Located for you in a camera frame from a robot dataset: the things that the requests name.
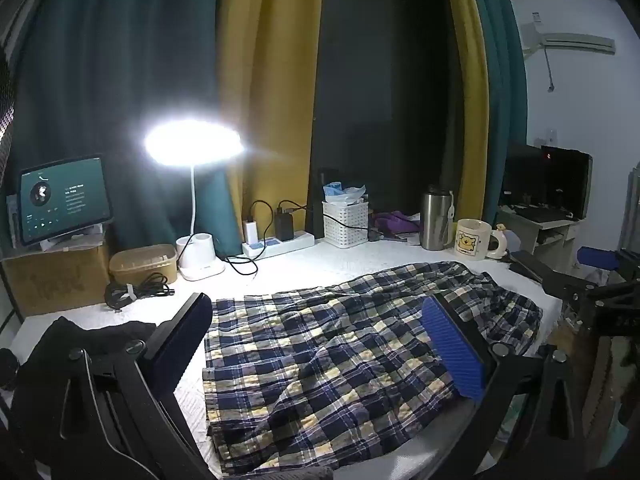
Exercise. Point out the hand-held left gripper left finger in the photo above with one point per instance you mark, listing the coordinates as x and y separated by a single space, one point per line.
182 330

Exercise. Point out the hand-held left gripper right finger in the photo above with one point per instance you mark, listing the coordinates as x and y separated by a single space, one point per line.
452 350

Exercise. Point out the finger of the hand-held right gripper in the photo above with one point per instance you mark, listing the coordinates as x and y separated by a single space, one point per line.
535 266
597 258

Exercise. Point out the plaid pants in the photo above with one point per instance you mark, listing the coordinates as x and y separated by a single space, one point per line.
325 360

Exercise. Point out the beige computer desk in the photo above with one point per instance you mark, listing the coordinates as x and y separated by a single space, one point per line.
530 240

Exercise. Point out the cream mug with bear print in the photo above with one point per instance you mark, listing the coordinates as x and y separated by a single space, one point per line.
470 242

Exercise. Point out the tan lidded container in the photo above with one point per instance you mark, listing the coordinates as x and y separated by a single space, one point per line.
145 270

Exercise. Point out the white desk lamp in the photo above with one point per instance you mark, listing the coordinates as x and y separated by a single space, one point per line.
200 260

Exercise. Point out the black cloth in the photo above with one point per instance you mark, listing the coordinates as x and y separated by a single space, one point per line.
100 335

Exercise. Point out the black monitor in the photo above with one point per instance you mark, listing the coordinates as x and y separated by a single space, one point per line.
555 180

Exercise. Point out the stainless steel tumbler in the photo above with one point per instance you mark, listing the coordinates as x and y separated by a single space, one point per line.
435 220

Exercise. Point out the white charger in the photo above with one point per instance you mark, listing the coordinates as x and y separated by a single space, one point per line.
250 230

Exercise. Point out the white power strip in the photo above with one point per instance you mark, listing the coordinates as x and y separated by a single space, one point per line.
280 246

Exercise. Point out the purple cloth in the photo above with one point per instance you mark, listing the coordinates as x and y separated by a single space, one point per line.
395 222

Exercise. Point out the cardboard box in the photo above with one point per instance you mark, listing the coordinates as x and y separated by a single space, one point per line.
50 280

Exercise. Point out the white tablet stand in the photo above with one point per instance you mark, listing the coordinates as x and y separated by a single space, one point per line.
75 235

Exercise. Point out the black charger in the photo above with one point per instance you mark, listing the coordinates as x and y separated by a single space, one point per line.
284 226

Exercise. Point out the white perforated basket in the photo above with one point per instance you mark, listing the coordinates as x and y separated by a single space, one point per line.
346 225

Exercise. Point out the yellow curtain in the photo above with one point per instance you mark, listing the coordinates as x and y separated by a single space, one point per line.
475 110
270 85

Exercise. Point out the tablet with lit screen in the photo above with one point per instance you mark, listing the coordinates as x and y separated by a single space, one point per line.
65 197

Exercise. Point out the blue face mask packs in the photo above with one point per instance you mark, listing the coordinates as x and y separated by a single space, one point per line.
342 192

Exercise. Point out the white air conditioner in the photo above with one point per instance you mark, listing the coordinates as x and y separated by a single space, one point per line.
570 40

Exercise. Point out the black upright board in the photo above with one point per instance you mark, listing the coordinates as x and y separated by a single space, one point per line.
380 85

